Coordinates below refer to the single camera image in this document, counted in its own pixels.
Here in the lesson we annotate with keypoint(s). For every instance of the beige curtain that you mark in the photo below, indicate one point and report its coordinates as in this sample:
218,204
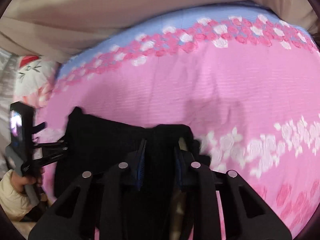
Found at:
60,29

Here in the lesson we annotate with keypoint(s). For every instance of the black pants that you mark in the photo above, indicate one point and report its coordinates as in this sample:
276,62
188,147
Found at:
96,145

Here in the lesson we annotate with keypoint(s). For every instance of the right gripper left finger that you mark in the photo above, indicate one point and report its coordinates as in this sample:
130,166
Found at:
106,203

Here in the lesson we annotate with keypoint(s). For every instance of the white cat face pillow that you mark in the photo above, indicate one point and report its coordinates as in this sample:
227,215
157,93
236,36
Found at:
35,80

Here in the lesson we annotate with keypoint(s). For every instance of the left hand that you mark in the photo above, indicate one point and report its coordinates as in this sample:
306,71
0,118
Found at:
19,182

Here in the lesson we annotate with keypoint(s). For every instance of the cream jacket sleeve forearm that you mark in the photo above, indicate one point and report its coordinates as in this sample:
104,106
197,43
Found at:
16,205

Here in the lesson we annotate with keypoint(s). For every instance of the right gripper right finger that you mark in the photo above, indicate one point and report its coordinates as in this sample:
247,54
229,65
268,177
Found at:
219,205

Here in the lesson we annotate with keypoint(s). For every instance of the pink floral bedsheet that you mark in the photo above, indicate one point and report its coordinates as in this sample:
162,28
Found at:
244,81

